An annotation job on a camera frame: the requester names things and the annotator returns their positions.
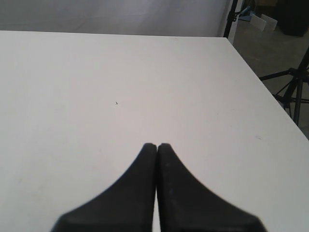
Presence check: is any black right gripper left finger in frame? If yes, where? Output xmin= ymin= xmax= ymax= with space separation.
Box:
xmin=52 ymin=143 xmax=156 ymax=232

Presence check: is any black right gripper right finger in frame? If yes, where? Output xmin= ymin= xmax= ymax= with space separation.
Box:
xmin=157 ymin=144 xmax=266 ymax=232

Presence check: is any dark blue cloth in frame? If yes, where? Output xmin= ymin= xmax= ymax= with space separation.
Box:
xmin=239 ymin=6 xmax=258 ymax=22

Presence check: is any black light stand tripod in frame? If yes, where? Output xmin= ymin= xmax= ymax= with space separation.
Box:
xmin=259 ymin=49 xmax=309 ymax=125

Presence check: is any grey backdrop cloth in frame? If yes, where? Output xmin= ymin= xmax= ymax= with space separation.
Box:
xmin=0 ymin=0 xmax=230 ymax=37

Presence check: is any black backdrop stand pole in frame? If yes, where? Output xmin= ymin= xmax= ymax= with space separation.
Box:
xmin=223 ymin=0 xmax=240 ymax=39

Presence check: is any white box on floor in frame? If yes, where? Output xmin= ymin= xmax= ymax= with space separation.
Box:
xmin=250 ymin=14 xmax=278 ymax=32

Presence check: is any black case on floor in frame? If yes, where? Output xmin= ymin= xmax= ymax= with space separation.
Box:
xmin=277 ymin=0 xmax=309 ymax=37

